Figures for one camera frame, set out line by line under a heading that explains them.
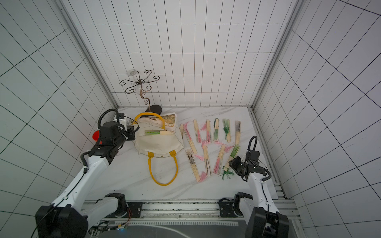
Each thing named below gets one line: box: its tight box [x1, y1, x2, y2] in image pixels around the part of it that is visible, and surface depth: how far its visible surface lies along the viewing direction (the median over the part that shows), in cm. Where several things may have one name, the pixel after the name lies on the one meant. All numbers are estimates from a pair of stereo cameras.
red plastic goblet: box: [92, 129, 100, 142], surface depth 85 cm
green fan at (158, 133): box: [144, 129, 174, 136], surface depth 102 cm
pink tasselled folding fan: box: [200, 119, 211, 144], surface depth 109 cm
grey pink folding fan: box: [235, 119, 242, 145], surface depth 106 cm
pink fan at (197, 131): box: [193, 119, 202, 144], surface depth 106 cm
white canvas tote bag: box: [131, 112, 185, 186], surface depth 91 cm
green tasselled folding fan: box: [222, 118, 231, 143], surface depth 108 cm
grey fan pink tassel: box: [185, 148, 208, 182], surface depth 88 cm
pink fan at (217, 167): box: [213, 144, 226, 176], surface depth 90 cm
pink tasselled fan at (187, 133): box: [183, 120, 197, 154], surface depth 102 cm
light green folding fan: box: [213, 117, 220, 142], surface depth 108 cm
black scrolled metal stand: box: [119, 69, 163, 115], surface depth 94 cm
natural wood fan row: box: [202, 144, 213, 177], surface depth 91 cm
